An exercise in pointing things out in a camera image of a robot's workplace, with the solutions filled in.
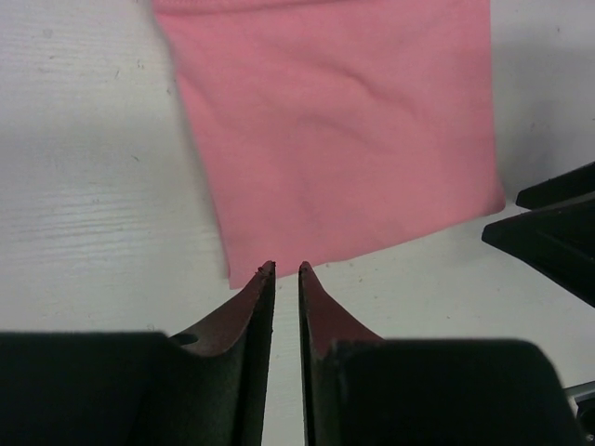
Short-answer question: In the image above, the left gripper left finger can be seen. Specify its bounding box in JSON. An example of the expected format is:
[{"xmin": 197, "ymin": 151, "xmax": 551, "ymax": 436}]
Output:
[{"xmin": 1, "ymin": 262, "xmax": 275, "ymax": 445}]

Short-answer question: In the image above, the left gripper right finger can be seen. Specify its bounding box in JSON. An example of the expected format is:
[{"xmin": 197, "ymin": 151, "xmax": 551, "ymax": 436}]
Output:
[{"xmin": 298, "ymin": 263, "xmax": 586, "ymax": 445}]

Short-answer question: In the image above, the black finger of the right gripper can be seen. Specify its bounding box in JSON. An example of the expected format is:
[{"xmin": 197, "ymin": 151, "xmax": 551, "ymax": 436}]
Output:
[{"xmin": 482, "ymin": 164, "xmax": 594, "ymax": 306}]

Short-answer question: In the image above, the pink t shirt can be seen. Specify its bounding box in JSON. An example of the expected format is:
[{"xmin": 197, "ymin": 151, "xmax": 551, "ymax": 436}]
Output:
[{"xmin": 152, "ymin": 0, "xmax": 505, "ymax": 288}]

